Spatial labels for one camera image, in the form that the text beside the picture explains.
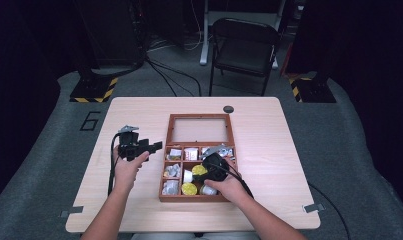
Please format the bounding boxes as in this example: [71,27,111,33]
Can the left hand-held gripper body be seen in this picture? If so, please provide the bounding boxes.
[116,124,151,163]

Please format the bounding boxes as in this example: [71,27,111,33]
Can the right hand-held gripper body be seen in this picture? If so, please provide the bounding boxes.
[199,143,237,183]

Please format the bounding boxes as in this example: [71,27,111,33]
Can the wooden box with glass lid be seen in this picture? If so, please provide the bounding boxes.
[158,113,239,204]

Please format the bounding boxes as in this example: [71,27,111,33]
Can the person's right hand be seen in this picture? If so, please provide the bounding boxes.
[203,157,254,205]

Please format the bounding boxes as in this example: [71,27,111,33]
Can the person's left hand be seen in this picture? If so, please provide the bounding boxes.
[111,145,151,196]

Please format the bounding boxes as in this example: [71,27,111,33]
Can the white and yellow packet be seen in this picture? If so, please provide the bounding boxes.
[166,148,183,162]

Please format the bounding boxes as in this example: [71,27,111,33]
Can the black stand with striped base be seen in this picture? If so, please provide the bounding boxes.
[69,0,147,104]
[288,0,337,104]

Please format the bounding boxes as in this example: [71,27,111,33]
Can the grey tape strip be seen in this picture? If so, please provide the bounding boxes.
[302,203,326,214]
[59,205,85,219]

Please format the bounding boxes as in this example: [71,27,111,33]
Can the black folding chair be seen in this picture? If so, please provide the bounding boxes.
[208,17,281,98]

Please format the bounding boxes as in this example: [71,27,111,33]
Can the red object by curtain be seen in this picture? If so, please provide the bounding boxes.
[280,42,295,78]

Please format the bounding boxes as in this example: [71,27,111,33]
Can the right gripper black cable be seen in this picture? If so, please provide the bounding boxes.
[208,161,352,240]

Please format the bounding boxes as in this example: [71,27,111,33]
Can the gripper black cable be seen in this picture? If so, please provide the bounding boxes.
[106,132,124,198]
[208,161,352,240]

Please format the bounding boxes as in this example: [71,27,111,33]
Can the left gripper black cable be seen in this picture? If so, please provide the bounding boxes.
[106,132,124,198]

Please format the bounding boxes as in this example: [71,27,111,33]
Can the black floor cables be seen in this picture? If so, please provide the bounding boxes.
[144,54,203,98]

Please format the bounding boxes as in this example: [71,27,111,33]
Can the white floor cables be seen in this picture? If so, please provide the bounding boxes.
[148,0,204,53]

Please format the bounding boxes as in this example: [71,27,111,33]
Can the white metal desk frame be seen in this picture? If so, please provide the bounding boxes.
[199,0,287,70]

